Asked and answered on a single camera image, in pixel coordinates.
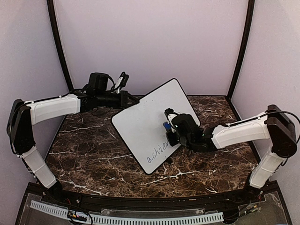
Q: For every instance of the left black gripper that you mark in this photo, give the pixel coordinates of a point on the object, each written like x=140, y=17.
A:
x=125, y=95

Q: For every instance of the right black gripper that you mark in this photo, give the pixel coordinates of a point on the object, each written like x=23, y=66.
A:
x=172, y=142

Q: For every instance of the blue whiteboard eraser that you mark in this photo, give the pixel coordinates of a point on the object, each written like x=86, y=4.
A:
x=167, y=126

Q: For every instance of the white whiteboard with black frame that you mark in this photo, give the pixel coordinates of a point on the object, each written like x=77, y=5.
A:
x=141, y=126

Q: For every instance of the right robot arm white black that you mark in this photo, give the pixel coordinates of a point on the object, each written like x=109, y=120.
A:
x=273, y=124

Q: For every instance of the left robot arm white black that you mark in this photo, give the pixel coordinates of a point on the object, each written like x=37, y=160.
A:
x=25, y=114

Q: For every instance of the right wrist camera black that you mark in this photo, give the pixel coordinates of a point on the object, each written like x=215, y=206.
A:
x=186, y=128

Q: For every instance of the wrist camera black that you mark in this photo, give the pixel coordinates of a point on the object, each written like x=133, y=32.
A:
x=186, y=128
x=98, y=81

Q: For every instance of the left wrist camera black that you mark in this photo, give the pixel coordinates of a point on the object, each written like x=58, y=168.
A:
x=98, y=81

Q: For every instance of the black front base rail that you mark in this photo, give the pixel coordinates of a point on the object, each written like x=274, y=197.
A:
x=221, y=201

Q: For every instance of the white slotted cable duct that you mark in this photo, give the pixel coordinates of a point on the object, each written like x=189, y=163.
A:
x=129, y=217

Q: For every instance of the left black frame post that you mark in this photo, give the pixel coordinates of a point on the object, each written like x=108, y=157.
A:
x=58, y=43

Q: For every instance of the black frame post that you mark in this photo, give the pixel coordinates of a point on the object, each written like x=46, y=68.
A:
x=243, y=47
x=58, y=43

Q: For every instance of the right black frame post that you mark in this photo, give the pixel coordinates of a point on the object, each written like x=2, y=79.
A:
x=243, y=47

